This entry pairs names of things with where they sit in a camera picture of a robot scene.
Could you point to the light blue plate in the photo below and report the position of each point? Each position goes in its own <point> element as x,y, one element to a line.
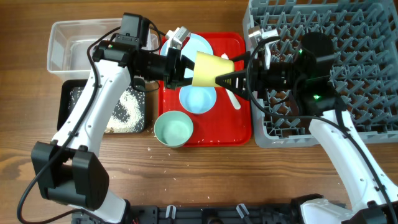
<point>196,43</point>

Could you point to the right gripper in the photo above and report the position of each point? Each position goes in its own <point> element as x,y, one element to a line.
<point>249,78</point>

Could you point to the clear plastic waste bin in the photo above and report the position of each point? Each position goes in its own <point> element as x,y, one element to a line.
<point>68,43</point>

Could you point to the yellow plastic cup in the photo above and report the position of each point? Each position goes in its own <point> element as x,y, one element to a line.
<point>208,67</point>

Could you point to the black food waste tray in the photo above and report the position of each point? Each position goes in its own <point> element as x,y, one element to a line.
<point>71,91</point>

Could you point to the white plastic fork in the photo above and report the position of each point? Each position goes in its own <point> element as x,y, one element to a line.
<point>224,56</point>

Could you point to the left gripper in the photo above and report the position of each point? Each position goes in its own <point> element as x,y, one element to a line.
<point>174,55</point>

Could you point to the grey dishwasher rack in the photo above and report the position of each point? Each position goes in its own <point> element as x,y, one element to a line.
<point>364,37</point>

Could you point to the mint green bowl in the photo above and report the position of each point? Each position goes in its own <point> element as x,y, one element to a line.
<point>173,128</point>

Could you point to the small light blue bowl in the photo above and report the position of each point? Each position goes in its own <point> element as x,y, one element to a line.
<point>196,99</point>

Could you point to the food scraps and rice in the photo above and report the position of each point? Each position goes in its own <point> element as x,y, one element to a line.
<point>129,113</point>

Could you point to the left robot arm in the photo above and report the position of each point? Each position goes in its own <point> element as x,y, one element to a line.
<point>67,169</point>

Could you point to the red serving tray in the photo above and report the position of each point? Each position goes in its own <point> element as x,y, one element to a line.
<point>222,125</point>

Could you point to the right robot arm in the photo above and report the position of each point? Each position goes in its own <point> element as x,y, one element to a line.
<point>372,194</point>

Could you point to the white plastic spoon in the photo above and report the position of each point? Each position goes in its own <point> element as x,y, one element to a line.
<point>234,101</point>

